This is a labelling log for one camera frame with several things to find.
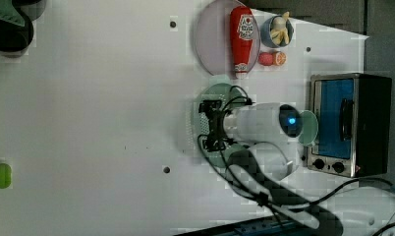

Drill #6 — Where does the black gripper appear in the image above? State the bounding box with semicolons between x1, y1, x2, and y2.
198;100;234;151

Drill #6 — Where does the peeled banana toy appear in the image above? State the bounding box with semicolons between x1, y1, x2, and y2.
270;12;290;45

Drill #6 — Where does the green pear toy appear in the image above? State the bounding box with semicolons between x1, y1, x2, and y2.
0;163;12;189

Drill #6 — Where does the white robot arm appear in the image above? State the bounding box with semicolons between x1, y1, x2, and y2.
197;97;344;236

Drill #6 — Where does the small mint green plate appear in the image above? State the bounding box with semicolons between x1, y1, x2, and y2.
299;110;318;147

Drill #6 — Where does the grey round plate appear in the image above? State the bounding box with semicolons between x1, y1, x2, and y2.
195;0;260;79

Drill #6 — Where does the blue grey bowl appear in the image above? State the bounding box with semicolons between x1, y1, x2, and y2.
260;16;294;48

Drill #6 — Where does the red ketchup bottle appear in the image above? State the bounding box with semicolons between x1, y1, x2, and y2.
230;6;254;79

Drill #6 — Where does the black toaster oven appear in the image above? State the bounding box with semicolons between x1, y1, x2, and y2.
307;73;392;178

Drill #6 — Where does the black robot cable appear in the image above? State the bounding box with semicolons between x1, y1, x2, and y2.
197;85;395;236

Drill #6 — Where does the black cylindrical cup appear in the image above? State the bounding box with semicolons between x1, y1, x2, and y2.
0;0;48;57

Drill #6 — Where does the orange slice toy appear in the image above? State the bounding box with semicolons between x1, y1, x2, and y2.
273;51;287;66

